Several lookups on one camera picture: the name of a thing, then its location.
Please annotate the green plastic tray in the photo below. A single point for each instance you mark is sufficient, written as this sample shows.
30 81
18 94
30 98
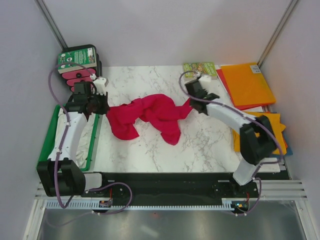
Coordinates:
55 128

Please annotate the right aluminium corner post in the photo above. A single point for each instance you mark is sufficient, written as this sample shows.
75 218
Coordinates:
289 10

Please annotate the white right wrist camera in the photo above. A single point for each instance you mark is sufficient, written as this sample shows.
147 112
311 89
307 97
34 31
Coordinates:
205 81

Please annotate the green illustrated paperback book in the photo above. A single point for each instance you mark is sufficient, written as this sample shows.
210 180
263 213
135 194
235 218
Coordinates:
206 68

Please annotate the white slotted cable duct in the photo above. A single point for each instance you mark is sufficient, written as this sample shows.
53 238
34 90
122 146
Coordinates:
98 205

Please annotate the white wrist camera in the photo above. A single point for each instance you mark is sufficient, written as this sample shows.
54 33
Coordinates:
101 86
205 81

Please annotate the magenta pink t-shirt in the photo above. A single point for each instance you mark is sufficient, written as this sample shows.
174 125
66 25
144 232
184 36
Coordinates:
157 109

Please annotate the aluminium corner post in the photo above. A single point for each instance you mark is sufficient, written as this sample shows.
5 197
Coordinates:
289 10
51 23

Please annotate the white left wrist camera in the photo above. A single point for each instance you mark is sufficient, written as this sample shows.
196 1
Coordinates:
101 86

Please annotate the blue folded t-shirt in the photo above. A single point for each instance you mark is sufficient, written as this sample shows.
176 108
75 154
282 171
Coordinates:
287 152

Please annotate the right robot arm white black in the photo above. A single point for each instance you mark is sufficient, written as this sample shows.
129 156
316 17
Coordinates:
257 139

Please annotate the green book on drawers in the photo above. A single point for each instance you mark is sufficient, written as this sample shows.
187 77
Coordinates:
68 61

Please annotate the black pink drawer unit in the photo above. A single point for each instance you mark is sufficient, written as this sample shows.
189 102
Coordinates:
81 75

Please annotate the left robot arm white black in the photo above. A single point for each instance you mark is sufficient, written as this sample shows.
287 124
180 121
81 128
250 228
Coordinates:
59 174

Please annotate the white crumpled t-shirt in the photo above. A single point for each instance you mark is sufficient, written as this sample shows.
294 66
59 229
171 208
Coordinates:
80 139

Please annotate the left aluminium corner post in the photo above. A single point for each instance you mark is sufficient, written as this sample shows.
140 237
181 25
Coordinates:
51 23

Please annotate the orange plastic folder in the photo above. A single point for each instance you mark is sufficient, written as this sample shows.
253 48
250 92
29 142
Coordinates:
247 86

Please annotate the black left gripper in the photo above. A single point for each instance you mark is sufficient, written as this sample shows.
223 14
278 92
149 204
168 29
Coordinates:
105 107

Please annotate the yellow folded t-shirt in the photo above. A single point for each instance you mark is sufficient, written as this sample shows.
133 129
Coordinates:
276 125

